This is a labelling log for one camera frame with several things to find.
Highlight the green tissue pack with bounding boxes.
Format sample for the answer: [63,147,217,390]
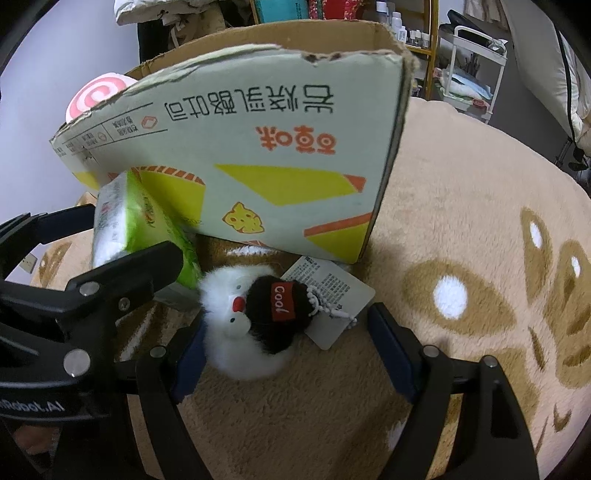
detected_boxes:
[92,171,201,298]

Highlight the white fluffy plush black hat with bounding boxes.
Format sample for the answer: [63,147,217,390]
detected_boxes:
[197,255,377,382]

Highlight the pink swirl roll plush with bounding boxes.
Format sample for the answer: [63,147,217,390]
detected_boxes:
[65,72,136,123]

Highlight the person's left hand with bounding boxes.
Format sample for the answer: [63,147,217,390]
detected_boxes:
[12,425,60,457]

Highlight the black hanging garment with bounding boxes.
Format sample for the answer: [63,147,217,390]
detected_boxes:
[137,20,172,63]

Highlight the white puffer jacket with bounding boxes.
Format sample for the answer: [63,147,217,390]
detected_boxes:
[114,0,215,26]

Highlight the open cardboard box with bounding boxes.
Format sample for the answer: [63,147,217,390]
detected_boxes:
[51,20,416,264]

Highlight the beige hanging coat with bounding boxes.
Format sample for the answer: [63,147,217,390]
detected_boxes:
[168,14,226,50]

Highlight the teal bag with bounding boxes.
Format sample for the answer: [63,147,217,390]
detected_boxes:
[254,0,308,23]

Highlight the white folded mattress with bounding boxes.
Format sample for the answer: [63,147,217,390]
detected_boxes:
[502,0,590,155]

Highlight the white rolling cart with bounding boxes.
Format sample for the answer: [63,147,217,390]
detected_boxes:
[436,24,508,124]

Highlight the red patterned gift bag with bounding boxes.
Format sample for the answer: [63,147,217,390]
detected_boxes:
[308,0,363,20]

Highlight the wooden bookshelf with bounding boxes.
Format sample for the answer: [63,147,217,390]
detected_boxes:
[250,1,439,100]

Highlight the white wall socket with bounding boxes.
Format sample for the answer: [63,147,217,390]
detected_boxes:
[19,253,38,274]

